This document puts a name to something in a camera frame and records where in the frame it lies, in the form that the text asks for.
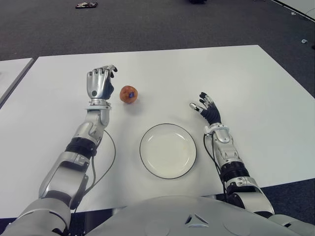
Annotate white side table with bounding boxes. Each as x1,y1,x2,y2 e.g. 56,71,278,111
0,58,34,109

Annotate dark red flat floor item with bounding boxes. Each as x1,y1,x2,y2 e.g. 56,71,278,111
75,1,98,9

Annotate red yellow apple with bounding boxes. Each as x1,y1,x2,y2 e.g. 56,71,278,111
119,85,139,105

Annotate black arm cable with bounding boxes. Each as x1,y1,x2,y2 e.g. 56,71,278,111
203,134,228,197
73,129,117,212

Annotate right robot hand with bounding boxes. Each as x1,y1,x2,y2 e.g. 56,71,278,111
189,91,222,126

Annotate white table with cable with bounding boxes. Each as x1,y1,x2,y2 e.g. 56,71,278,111
270,0,315,19

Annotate white plate with black rim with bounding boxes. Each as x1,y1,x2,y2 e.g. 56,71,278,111
139,123,198,179

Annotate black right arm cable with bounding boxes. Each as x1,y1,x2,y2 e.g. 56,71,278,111
203,134,228,197

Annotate grey robot torso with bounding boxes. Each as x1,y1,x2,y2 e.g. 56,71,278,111
83,195,293,236

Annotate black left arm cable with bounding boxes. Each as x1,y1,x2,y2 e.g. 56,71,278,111
73,129,117,212

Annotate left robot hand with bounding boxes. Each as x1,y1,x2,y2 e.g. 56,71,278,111
86,64,118,100

